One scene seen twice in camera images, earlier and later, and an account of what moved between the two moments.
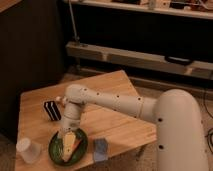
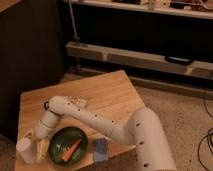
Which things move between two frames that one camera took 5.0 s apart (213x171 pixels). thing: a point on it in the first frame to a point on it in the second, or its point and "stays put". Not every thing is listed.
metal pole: (76, 37) stays put
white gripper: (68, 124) to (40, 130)
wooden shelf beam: (146, 60) stays put
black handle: (179, 60) stays put
